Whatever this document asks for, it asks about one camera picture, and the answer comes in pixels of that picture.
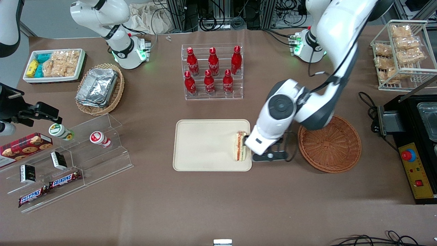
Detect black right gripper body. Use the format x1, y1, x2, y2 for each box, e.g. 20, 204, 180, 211
0, 83, 30, 122

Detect triangular sandwich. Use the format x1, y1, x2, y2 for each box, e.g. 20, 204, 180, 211
234, 131, 247, 162

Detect white rectangular snack tray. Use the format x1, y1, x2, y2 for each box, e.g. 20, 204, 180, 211
23, 49, 86, 83

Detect beige plastic tray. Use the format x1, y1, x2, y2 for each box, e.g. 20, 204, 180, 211
173, 119, 252, 172

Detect brown round wicker basket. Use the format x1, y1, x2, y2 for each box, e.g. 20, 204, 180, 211
297, 114, 362, 173

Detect light oval wicker basket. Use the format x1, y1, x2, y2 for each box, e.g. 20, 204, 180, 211
75, 63, 125, 116

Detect green-label yogurt bottle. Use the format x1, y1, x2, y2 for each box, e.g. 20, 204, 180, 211
48, 123, 75, 141

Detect red tartan cookie box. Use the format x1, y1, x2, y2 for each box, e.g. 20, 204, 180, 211
0, 133, 53, 168

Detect yellow snack packet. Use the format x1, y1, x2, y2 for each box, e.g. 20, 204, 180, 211
26, 60, 40, 78

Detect small black white carton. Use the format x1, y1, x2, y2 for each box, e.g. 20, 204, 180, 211
51, 151, 68, 170
20, 164, 37, 184

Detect rice cracker packs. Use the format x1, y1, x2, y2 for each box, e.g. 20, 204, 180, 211
42, 50, 81, 78

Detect clear acrylic bottle rack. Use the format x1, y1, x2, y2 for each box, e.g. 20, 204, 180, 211
181, 43, 244, 101

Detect stack of foil trays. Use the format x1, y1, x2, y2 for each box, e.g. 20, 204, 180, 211
76, 68, 118, 108

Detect red cola bottle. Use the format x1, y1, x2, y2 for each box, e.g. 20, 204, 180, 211
208, 47, 220, 76
231, 46, 242, 76
204, 70, 216, 96
223, 69, 234, 95
184, 71, 197, 96
186, 47, 200, 76

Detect red-label yogurt bottle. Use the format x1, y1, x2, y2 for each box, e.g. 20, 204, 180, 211
90, 131, 112, 148

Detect Snickers chocolate bar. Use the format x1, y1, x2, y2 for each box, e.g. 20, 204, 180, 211
18, 186, 50, 208
49, 170, 83, 190

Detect clear acrylic stepped shelf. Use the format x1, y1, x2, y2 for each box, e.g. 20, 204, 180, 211
0, 113, 134, 214

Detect beige crumpled cloth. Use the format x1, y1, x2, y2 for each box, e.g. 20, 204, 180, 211
131, 3, 172, 35

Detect bagged cracker snack pack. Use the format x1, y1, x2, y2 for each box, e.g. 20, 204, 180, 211
374, 56, 397, 70
385, 66, 407, 84
394, 36, 421, 50
374, 43, 393, 57
391, 25, 412, 38
396, 47, 426, 65

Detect black appliance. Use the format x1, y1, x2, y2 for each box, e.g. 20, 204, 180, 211
377, 94, 437, 205

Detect yellow emergency stop box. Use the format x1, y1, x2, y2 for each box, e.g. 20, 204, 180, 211
398, 142, 436, 200

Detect metal baking pan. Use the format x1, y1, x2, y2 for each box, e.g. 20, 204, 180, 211
417, 102, 437, 142

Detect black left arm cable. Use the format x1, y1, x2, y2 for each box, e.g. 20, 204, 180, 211
307, 41, 359, 100

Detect black arm base cables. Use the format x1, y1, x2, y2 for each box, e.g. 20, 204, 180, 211
262, 28, 298, 47

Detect black appliance cable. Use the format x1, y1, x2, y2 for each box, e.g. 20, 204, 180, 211
357, 91, 400, 152

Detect aluminium frame post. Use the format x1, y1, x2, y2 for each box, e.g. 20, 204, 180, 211
166, 0, 199, 33
261, 0, 276, 29

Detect black floor cables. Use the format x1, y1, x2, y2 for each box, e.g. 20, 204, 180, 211
329, 230, 437, 246

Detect white wire rack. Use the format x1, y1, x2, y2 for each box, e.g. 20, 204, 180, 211
370, 20, 437, 91

